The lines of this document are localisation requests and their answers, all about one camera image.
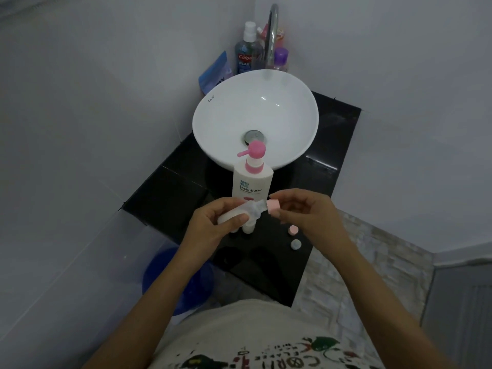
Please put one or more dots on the person's left hand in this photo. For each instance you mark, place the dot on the person's left hand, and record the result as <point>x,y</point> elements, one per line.
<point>203,230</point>

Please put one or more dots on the person's right hand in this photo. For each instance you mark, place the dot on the person's right hand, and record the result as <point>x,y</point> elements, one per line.
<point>317,222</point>

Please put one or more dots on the person's right thumb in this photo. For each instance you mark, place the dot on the person's right thumb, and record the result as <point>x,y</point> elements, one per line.
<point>288,215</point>

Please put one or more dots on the person's left thumb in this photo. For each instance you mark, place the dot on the person's left thumb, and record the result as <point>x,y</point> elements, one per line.
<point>239,223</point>

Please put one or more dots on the pink bottle cap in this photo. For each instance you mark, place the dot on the pink bottle cap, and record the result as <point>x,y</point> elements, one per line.
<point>273,206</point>

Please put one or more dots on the small translucent travel bottle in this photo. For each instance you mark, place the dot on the small translucent travel bottle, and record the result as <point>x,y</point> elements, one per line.
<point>251,209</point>

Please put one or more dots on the person's right forearm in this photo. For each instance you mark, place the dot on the person's right forearm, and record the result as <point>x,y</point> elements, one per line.
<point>376,307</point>

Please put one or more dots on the person's left forearm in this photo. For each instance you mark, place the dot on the person's left forearm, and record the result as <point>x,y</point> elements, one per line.
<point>153,307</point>

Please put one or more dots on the small white travel bottle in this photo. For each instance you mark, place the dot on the small white travel bottle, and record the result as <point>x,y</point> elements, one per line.
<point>250,228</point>

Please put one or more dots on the pink round cap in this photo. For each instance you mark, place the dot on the pink round cap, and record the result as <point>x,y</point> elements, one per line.
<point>293,229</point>

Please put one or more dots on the blue round cap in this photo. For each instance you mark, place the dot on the blue round cap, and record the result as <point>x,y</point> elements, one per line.
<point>295,244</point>

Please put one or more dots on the white bottle with pink pump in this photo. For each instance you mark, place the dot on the white bottle with pink pump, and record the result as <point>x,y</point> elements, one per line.
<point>251,176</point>

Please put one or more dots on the metal sink drain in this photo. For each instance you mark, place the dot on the metal sink drain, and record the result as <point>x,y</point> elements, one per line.
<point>251,135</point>

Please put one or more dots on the blue plastic bucket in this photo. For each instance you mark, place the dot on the blue plastic bucket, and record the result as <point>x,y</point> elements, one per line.
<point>161,272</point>

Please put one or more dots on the white round basin sink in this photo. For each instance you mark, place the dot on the white round basin sink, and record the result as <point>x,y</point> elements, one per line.
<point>269,107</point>

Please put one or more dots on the white printed t-shirt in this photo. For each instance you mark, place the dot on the white printed t-shirt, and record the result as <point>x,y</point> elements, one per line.
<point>261,334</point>

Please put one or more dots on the blue pouch packet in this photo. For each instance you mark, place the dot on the blue pouch packet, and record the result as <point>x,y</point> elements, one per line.
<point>215,74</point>

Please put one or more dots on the clear bottle with purple cap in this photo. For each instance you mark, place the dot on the clear bottle with purple cap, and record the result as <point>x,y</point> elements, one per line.
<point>280,59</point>

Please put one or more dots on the blue mouthwash bottle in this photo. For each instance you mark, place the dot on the blue mouthwash bottle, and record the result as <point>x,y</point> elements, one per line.
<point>246,53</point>

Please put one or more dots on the chrome curved faucet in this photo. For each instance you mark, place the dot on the chrome curved faucet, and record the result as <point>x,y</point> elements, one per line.
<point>271,38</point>

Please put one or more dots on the red white tube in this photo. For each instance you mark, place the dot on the red white tube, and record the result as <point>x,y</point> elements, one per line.
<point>281,34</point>

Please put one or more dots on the grey door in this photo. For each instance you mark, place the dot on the grey door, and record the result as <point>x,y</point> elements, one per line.
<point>461,318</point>

